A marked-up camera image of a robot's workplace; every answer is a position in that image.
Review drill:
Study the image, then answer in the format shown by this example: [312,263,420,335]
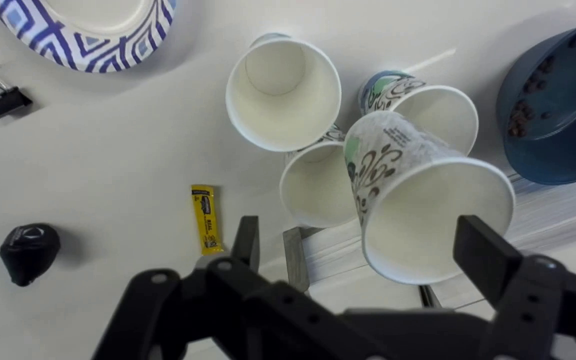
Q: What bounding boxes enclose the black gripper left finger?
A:
[232,215,260,266]

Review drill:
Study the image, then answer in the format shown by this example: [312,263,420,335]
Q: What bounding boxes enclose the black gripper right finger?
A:
[451,215,521,305]

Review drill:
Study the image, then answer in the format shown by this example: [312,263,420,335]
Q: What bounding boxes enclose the paper cup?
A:
[357,69,480,154]
[278,141,356,228]
[343,109,515,286]
[224,32,343,152]

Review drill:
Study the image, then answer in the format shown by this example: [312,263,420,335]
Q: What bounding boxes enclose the yellow packet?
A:
[192,183,224,254]

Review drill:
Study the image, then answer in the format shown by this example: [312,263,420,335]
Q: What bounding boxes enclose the clear plastic straws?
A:
[508,173,576,250]

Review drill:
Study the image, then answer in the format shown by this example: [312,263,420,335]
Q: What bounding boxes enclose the napkin holder with napkins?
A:
[281,217,495,316]

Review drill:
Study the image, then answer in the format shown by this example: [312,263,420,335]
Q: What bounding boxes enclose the dark blue bowl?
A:
[495,28,576,186]

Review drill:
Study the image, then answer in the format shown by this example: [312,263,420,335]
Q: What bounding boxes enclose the small black object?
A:
[0,222,60,286]

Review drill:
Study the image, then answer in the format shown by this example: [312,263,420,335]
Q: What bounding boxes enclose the blue white paper plate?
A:
[0,0,180,74]

